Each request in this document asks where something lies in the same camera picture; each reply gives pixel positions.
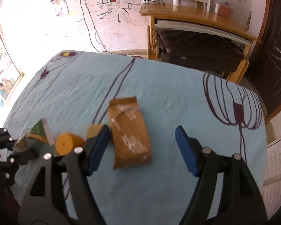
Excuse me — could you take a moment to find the green snack bag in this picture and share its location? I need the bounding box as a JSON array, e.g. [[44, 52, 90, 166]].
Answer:
[[13, 118, 55, 152]]

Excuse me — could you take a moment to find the brown biscuit wrapper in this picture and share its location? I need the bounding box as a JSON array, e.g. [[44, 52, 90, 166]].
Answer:
[[108, 97, 151, 169]]

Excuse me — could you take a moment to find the small yellow wrapped block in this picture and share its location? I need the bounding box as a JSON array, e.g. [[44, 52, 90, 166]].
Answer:
[[86, 124, 103, 139]]

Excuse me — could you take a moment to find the light blue patterned tablecloth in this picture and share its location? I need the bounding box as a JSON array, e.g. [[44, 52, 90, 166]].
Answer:
[[4, 51, 266, 224]]

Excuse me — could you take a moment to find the dark brown door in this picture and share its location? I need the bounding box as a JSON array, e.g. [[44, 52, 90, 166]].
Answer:
[[247, 0, 281, 122]]

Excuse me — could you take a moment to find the orange storage box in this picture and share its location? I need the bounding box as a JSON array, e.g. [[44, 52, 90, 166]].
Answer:
[[214, 3, 232, 19]]

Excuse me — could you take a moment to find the wooden desk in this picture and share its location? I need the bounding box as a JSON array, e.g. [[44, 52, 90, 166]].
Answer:
[[139, 4, 261, 84]]

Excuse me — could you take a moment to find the white green jar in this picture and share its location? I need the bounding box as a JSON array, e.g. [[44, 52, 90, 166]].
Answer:
[[173, 0, 182, 7]]

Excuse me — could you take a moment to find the black power cable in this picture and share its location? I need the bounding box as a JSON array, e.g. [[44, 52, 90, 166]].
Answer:
[[79, 0, 113, 54]]

